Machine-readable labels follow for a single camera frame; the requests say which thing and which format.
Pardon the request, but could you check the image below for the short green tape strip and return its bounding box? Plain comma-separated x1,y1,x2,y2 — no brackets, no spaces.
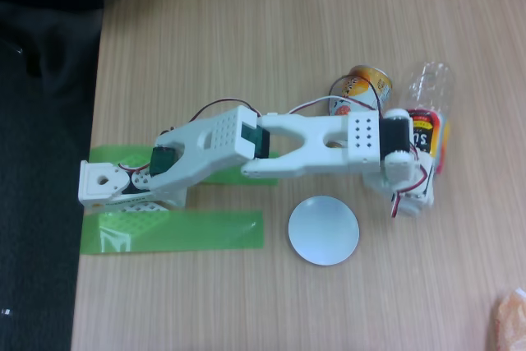
88,143,281,187

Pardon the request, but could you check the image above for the long green tape strip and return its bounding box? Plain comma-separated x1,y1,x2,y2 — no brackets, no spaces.
81,210,265,256

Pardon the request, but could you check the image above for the clear plastic bottle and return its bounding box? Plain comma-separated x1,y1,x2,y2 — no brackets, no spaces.
400,61,455,219

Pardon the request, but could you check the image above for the small white round plate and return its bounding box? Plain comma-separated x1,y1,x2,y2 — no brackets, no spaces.
287,195,361,266

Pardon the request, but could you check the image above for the blue orange aluminium bottle can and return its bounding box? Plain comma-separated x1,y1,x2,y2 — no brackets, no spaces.
328,64,394,150

